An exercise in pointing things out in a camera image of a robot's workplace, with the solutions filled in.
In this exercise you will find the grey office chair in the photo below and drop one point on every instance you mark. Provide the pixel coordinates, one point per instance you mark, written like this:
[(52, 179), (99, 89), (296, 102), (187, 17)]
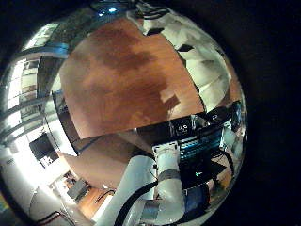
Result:
[(77, 190)]

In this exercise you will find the black wall monitor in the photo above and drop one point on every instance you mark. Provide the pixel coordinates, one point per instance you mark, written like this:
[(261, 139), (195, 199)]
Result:
[(42, 147)]

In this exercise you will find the device with blue light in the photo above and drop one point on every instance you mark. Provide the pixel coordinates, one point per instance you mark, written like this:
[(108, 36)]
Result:
[(109, 9)]

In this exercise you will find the bright window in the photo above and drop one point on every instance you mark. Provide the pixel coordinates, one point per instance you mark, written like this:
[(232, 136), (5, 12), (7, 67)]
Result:
[(40, 36)]

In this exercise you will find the black equipment rack blue lights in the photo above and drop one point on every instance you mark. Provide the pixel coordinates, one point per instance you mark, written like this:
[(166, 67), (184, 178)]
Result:
[(200, 150)]

